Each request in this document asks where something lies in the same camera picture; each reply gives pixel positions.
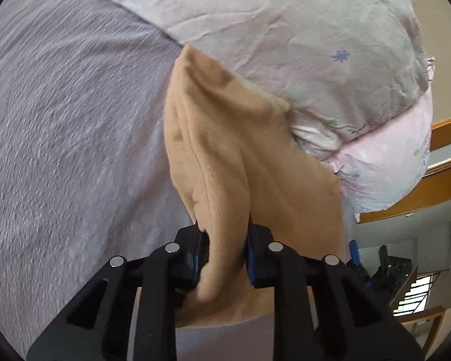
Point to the wooden chair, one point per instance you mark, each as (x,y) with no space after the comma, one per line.
(423,317)

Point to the purple bed sheet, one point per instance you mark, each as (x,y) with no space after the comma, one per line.
(75,139)

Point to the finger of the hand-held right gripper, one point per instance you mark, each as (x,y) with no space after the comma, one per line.
(355,252)

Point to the window with grille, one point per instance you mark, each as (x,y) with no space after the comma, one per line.
(417,295)

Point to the grey floral pillow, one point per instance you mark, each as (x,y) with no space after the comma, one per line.
(285,45)

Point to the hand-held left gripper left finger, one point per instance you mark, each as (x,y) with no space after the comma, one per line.
(194,255)

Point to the tan fleece garment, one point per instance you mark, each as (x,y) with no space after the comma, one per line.
(248,165)

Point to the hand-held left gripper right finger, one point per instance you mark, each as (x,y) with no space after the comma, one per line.
(252,259)

